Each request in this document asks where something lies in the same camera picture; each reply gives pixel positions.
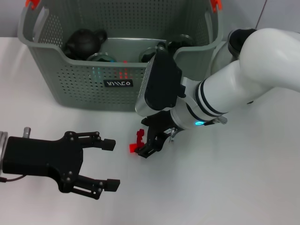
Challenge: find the glass carafe with black lid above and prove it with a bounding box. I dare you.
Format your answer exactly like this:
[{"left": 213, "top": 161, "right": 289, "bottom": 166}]
[{"left": 210, "top": 28, "right": 256, "bottom": 76}]

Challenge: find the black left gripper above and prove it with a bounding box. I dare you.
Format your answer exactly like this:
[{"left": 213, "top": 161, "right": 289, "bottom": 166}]
[{"left": 2, "top": 131, "right": 121, "bottom": 201}]

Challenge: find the black right wrist camera housing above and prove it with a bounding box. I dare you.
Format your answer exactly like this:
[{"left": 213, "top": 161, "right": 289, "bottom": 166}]
[{"left": 135, "top": 48, "right": 186, "bottom": 118}]

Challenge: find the grey perforated storage basket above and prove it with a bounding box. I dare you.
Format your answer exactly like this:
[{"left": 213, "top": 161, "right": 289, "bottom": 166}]
[{"left": 17, "top": 0, "right": 223, "bottom": 113}]

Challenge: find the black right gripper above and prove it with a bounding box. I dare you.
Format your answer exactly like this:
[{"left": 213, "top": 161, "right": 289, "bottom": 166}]
[{"left": 137, "top": 109, "right": 179, "bottom": 160}]

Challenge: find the left arm grey cable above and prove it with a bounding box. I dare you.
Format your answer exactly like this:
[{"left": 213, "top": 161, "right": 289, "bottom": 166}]
[{"left": 0, "top": 174, "right": 27, "bottom": 183}]

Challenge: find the dark red toy block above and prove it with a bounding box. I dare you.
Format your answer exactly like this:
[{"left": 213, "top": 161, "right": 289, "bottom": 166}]
[{"left": 136, "top": 128, "right": 145, "bottom": 151}]

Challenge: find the thin dark background cable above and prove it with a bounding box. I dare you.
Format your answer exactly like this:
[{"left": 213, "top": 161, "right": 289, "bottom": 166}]
[{"left": 255, "top": 0, "right": 268, "bottom": 28}]

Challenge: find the black teapot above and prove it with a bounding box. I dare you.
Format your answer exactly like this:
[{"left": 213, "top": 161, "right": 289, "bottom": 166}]
[{"left": 63, "top": 28, "right": 108, "bottom": 60}]

